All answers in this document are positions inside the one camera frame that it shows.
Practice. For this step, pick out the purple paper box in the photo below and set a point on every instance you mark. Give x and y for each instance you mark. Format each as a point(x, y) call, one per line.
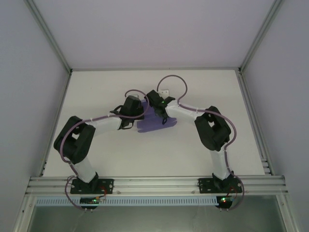
point(149, 125)

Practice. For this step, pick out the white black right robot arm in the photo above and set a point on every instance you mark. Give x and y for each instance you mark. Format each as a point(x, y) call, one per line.
point(183, 113)

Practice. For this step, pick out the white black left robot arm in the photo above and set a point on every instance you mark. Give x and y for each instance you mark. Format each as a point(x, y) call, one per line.
point(106, 124)

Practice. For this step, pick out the circuit board with green light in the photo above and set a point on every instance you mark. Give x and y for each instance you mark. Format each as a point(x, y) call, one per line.
point(224, 200)
point(90, 201)

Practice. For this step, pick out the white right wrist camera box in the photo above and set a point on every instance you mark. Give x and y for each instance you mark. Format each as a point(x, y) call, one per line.
point(164, 92)

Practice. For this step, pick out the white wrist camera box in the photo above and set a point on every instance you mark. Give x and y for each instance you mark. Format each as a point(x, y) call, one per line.
point(164, 92)
point(136, 96)

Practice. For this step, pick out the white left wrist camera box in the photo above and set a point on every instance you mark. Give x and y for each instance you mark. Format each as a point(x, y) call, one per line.
point(136, 96)

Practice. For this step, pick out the aluminium table side rail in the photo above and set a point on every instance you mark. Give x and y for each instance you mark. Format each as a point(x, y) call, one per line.
point(61, 108)
point(252, 116)

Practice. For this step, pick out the aluminium mounting rail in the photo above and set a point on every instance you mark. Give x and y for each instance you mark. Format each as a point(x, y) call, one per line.
point(154, 184)

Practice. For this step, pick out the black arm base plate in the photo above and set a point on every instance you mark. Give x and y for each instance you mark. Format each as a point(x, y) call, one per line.
point(107, 184)
point(205, 186)

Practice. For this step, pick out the aluminium frame post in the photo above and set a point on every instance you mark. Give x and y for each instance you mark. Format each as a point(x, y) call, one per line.
point(259, 33)
point(24, 213)
point(48, 33)
point(288, 213)

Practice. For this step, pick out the aluminium lower frame post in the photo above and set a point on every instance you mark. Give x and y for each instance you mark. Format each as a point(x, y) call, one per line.
point(288, 213)
point(24, 213)

